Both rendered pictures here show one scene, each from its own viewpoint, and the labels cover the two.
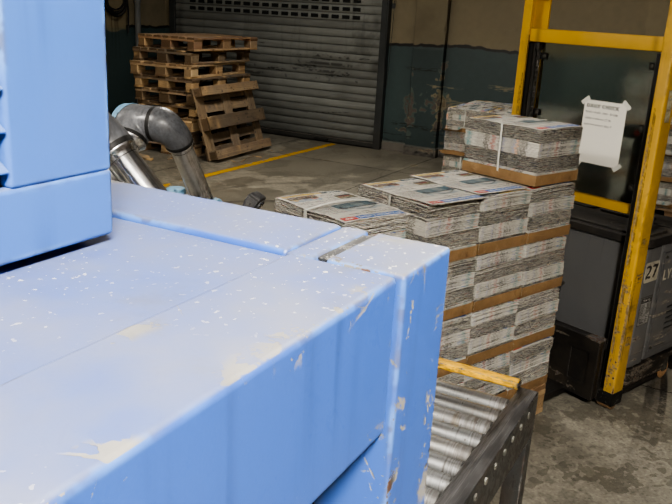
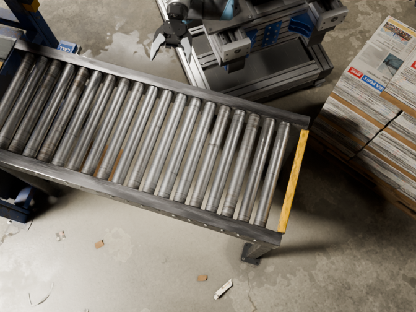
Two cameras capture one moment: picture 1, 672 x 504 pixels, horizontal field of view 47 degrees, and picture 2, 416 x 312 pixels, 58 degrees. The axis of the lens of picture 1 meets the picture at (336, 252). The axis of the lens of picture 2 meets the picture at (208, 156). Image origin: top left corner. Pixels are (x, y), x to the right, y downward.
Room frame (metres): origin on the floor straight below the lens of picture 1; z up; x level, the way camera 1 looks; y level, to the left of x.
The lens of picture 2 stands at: (1.49, -0.61, 2.23)
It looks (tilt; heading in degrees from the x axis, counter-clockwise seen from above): 71 degrees down; 80
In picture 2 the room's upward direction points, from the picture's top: 1 degrees counter-clockwise
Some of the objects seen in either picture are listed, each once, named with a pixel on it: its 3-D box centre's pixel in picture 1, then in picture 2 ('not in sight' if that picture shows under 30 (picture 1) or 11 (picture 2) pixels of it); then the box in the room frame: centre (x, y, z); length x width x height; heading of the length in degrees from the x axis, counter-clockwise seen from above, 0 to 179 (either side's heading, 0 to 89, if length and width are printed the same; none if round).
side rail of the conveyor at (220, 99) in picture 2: not in sight; (158, 87); (1.42, 0.25, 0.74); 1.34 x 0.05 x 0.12; 152
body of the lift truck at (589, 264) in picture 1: (600, 289); not in sight; (3.73, -1.35, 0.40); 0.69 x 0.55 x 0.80; 41
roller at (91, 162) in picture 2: not in sight; (107, 125); (1.18, 0.09, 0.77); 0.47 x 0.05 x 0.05; 62
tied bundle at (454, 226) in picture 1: (415, 220); not in sight; (2.82, -0.29, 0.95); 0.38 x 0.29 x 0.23; 40
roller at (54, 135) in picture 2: not in sight; (64, 114); (1.01, 0.18, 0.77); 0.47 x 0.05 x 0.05; 62
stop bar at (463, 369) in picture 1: (440, 362); (293, 179); (1.88, -0.29, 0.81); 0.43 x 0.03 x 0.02; 62
